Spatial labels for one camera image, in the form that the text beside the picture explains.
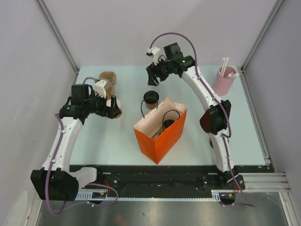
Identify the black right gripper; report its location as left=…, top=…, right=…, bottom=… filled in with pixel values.
left=146, top=55, right=173, bottom=87

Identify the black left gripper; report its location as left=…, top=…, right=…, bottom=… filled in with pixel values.
left=84, top=89, right=121, bottom=119

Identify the stack of brown paper cups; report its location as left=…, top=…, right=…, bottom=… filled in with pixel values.
left=106, top=99, right=122, bottom=119

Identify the black cup lid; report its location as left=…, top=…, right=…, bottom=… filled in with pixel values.
left=163, top=119, right=175, bottom=129
left=143, top=90, right=159, bottom=105

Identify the brown paper cup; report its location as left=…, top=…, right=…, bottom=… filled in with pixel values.
left=145, top=102, right=158, bottom=110

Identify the brown pulp cup carrier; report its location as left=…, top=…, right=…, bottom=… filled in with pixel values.
left=99, top=71, right=117, bottom=99

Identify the single brown pulp carrier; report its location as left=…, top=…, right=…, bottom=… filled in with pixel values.
left=151, top=127, right=164, bottom=139

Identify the orange paper bag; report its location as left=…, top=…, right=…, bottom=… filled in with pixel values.
left=134, top=97, right=187, bottom=164

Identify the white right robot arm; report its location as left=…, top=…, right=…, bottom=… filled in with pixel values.
left=146, top=43, right=238, bottom=189

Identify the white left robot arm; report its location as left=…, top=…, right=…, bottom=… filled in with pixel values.
left=31, top=80, right=122, bottom=201

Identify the pink cylindrical holder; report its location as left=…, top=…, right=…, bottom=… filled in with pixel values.
left=212, top=68, right=236, bottom=97

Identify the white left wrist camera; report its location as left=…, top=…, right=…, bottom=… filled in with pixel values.
left=94, top=79, right=109, bottom=98

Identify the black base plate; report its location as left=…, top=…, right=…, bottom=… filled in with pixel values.
left=77, top=164, right=276, bottom=190

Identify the white cable duct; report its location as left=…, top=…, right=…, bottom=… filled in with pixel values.
left=75, top=188, right=220, bottom=202

